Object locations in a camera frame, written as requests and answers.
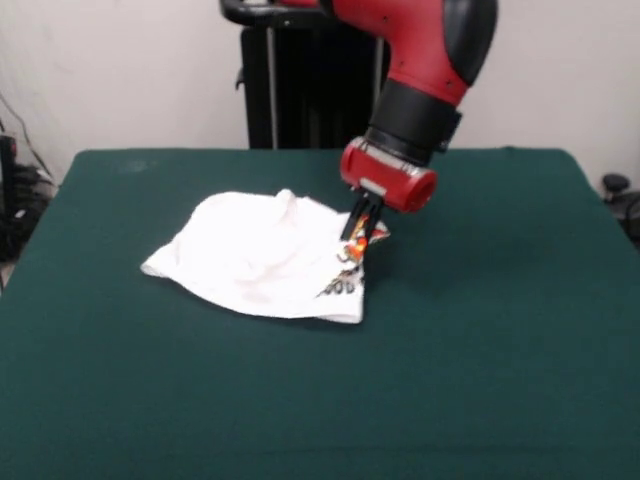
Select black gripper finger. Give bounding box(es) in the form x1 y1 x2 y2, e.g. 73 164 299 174
342 192 372 240
362 197 385 236

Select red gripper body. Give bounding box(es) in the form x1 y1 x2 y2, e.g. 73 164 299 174
339 139 439 214

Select white printed t-shirt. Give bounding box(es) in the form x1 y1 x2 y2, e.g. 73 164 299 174
139 188 390 325

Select black office chair base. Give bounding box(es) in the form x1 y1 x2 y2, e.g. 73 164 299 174
601 173 640 236

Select dark green tablecloth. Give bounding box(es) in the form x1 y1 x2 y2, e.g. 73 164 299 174
0 146 640 480

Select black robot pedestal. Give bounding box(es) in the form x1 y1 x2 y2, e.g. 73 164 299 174
218 0 394 150

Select grey wall cables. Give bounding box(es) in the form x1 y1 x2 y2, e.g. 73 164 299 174
0 92 56 181

